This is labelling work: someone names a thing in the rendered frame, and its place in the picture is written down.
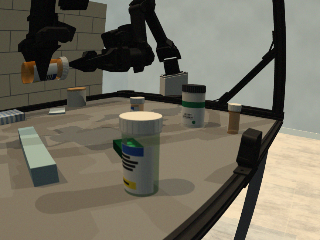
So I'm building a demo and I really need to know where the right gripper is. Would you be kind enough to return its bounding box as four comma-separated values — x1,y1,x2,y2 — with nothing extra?
69,47,130,72

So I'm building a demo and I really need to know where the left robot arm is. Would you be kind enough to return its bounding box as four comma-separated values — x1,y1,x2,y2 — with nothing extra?
30,0,89,42

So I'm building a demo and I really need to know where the grey ribbed bottle cap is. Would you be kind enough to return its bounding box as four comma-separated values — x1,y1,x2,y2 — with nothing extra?
57,56,69,80

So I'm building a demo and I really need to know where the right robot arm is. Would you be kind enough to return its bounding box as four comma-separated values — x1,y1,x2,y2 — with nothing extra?
101,0,183,76

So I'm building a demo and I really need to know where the grey jar with wooden lid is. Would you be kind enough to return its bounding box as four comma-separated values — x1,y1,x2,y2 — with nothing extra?
67,87,86,107

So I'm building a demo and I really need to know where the white supplement bottle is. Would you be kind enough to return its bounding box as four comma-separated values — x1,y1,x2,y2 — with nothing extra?
181,84,206,128

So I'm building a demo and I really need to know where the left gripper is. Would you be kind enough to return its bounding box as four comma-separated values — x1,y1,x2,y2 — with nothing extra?
18,7,70,81

